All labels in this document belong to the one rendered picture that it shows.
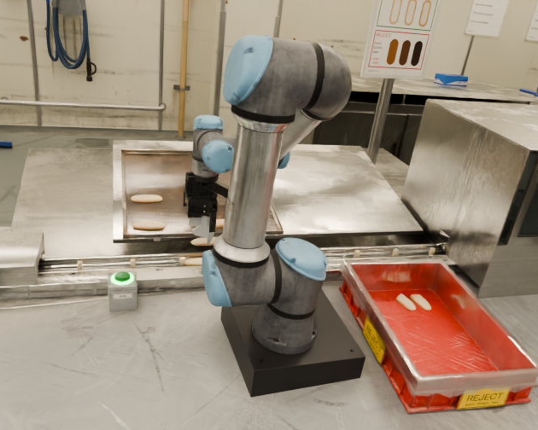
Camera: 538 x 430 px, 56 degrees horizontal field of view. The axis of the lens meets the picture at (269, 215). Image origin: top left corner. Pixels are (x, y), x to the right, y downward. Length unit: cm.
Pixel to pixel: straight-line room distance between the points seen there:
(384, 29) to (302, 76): 144
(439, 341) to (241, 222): 71
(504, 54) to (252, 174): 572
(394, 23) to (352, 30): 317
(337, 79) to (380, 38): 139
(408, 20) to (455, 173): 84
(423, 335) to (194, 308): 61
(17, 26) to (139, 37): 101
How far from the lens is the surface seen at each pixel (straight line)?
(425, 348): 140
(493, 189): 161
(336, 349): 120
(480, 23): 620
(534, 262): 174
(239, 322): 120
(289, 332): 113
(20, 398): 119
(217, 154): 119
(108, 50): 503
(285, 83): 86
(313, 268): 104
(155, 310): 137
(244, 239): 97
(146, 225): 158
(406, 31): 235
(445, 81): 426
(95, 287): 142
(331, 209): 181
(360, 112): 336
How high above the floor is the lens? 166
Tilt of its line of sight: 26 degrees down
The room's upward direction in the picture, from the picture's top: 7 degrees clockwise
